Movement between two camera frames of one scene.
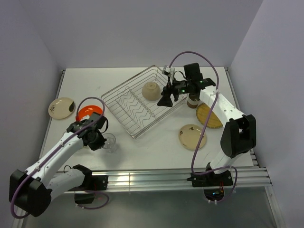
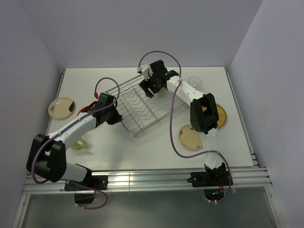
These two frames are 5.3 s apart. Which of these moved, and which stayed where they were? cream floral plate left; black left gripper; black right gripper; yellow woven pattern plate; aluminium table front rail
Moved: black left gripper; black right gripper; yellow woven pattern plate
Stayed: cream floral plate left; aluminium table front rail
